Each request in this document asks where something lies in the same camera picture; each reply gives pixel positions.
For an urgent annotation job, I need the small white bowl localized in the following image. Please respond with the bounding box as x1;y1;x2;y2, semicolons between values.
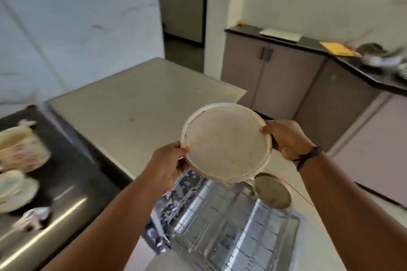
0;170;25;199

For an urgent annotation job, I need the round white dinner plate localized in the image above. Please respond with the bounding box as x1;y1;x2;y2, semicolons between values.
180;102;273;184

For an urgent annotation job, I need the grey base cabinet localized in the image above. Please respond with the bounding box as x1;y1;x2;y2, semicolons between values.
221;25;407;209

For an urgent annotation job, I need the steel wire dish rack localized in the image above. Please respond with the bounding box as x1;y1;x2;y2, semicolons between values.
142;169;302;271

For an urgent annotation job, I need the flat white board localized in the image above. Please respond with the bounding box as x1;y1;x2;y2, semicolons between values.
259;28;303;43

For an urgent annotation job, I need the cream bowl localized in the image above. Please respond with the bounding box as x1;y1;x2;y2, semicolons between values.
0;126;34;151

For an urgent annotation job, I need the grey door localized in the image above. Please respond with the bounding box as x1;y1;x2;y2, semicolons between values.
155;0;209;48

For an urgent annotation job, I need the white saucer plate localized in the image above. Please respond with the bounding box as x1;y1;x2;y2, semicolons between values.
0;177;39;214

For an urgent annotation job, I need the person's right hand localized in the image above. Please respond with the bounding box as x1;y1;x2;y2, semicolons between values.
259;120;316;162

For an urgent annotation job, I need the person's left hand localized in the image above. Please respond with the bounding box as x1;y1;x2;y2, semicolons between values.
139;141;191;198

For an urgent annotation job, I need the person's left forearm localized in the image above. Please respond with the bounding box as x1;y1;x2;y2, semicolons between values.
41;179;166;271

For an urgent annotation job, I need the black wristband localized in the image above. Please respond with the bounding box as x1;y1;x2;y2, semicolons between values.
293;146;323;172

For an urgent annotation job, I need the person's right forearm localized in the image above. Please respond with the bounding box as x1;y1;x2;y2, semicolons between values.
298;153;407;271

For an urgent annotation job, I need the thin red string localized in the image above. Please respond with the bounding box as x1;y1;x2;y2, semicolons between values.
266;169;315;207

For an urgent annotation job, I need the yellow cloth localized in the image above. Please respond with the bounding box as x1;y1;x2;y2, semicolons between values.
319;41;355;57

